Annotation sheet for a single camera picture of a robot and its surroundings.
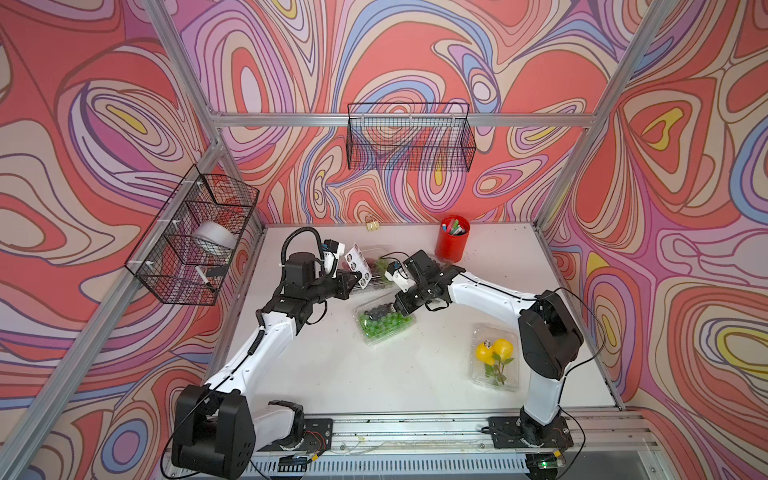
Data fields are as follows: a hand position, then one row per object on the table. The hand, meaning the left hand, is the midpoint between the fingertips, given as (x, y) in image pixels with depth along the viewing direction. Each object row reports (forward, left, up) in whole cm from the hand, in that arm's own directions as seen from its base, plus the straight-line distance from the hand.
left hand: (363, 277), depth 79 cm
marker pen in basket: (-4, +39, +5) cm, 40 cm away
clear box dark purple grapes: (+17, -27, -16) cm, 35 cm away
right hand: (-3, -10, -14) cm, 18 cm away
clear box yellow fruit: (-16, -36, -17) cm, 43 cm away
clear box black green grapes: (-4, -4, -17) cm, 18 cm away
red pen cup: (+24, -29, -10) cm, 39 cm away
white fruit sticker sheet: (+3, +1, +3) cm, 4 cm away
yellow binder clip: (+38, -1, -19) cm, 43 cm away
